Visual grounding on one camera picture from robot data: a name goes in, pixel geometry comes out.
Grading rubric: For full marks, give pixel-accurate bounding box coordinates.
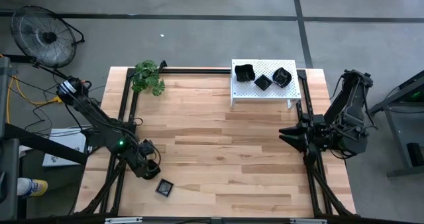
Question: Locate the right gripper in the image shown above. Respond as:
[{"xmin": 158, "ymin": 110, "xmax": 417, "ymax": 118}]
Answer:
[{"xmin": 279, "ymin": 114, "xmax": 332, "ymax": 167}]

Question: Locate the black wavy square mini plate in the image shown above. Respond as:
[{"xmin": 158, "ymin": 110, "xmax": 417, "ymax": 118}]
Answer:
[{"xmin": 234, "ymin": 64, "xmax": 256, "ymax": 83}]

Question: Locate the silver metal bracket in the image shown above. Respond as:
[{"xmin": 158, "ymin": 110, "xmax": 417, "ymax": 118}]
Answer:
[
  {"xmin": 105, "ymin": 217, "xmax": 144, "ymax": 224},
  {"xmin": 290, "ymin": 218, "xmax": 328, "ymax": 224}
]

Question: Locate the black small square mini plate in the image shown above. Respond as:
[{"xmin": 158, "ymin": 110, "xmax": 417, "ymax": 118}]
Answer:
[
  {"xmin": 254, "ymin": 74, "xmax": 274, "ymax": 91},
  {"xmin": 155, "ymin": 178, "xmax": 175, "ymax": 198}
]

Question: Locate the white cardboard box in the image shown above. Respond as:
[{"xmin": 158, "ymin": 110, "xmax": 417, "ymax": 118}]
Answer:
[{"xmin": 42, "ymin": 127, "xmax": 89, "ymax": 168}]

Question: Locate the black computer with green lights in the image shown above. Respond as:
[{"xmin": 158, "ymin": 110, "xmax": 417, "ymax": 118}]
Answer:
[{"xmin": 405, "ymin": 84, "xmax": 424, "ymax": 104}]

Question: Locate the yellow extension cord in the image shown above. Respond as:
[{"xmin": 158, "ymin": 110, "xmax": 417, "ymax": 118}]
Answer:
[{"xmin": 5, "ymin": 53, "xmax": 64, "ymax": 125}]

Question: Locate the black metal beam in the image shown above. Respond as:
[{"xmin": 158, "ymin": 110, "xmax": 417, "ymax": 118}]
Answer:
[{"xmin": 0, "ymin": 123, "xmax": 89, "ymax": 165}]

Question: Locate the grey metal stand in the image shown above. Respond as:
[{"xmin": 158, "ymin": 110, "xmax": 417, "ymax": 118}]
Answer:
[{"xmin": 369, "ymin": 70, "xmax": 424, "ymax": 179}]

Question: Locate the green artificial plant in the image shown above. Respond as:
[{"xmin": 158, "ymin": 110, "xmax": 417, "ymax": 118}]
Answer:
[{"xmin": 131, "ymin": 59, "xmax": 166, "ymax": 97}]

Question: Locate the white perforated metal shelf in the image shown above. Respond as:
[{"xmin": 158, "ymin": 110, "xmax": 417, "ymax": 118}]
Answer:
[{"xmin": 231, "ymin": 58, "xmax": 302, "ymax": 109}]

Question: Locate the black floor fan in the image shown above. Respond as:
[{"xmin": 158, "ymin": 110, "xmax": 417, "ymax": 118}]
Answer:
[{"xmin": 9, "ymin": 5, "xmax": 85, "ymax": 83}]

